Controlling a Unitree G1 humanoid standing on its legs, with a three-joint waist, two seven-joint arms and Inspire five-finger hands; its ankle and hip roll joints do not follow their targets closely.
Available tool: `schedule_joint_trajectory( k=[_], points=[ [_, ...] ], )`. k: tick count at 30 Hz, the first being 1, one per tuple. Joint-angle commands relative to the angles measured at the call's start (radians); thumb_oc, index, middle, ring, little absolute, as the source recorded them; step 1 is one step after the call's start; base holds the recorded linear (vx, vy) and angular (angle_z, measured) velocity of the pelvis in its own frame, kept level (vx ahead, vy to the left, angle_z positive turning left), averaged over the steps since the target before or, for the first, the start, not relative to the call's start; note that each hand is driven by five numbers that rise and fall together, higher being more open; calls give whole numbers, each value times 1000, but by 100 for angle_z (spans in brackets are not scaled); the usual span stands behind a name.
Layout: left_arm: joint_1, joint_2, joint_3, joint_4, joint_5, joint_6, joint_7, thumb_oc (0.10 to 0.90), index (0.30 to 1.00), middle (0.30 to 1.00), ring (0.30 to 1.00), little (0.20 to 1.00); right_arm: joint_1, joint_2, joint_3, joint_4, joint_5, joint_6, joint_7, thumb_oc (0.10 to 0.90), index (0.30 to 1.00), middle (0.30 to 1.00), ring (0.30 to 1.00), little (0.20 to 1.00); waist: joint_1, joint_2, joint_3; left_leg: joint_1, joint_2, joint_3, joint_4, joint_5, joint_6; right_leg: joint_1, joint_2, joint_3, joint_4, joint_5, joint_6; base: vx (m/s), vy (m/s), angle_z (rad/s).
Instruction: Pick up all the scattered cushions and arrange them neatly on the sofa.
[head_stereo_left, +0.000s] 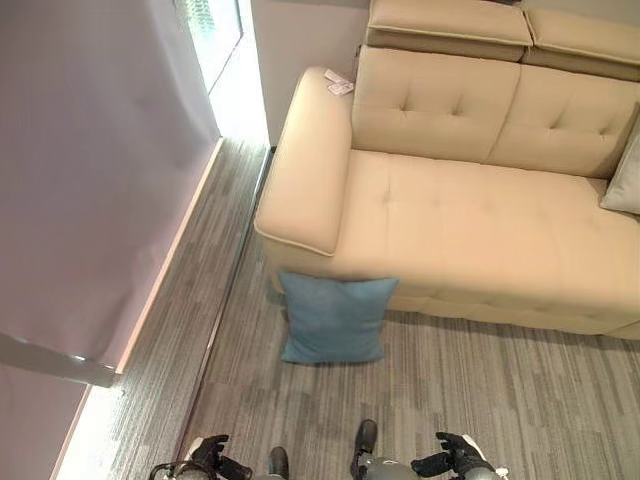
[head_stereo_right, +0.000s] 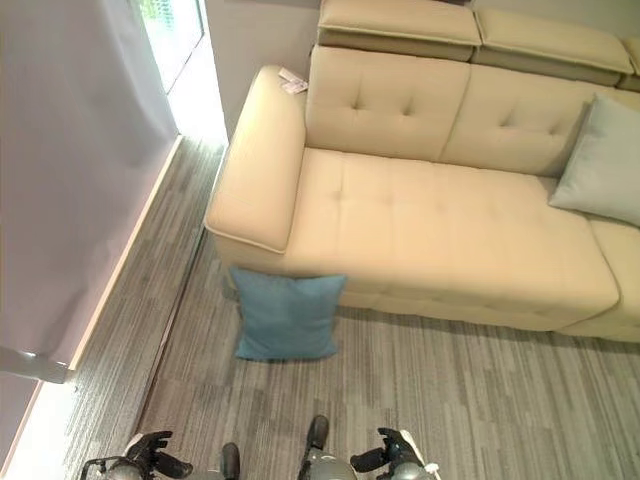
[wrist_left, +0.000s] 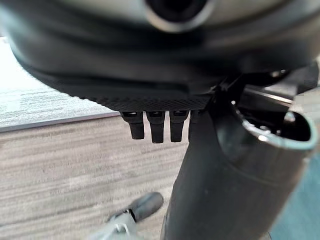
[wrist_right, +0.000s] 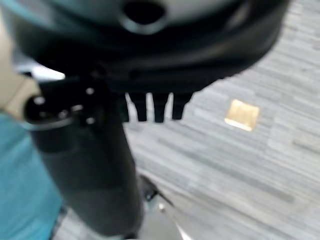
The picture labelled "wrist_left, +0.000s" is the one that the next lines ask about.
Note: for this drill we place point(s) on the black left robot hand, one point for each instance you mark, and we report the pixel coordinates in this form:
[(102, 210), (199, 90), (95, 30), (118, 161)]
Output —
[(105, 62)]

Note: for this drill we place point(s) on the pale grey rug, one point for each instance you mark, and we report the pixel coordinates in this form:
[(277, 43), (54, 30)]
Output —
[(37, 92)]

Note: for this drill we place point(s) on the dark robot foot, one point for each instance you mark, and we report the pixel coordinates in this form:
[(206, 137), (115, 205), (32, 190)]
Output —
[(146, 205)]

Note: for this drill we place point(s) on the teal floor mat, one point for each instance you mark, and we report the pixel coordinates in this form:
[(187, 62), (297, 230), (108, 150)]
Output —
[(298, 202)]

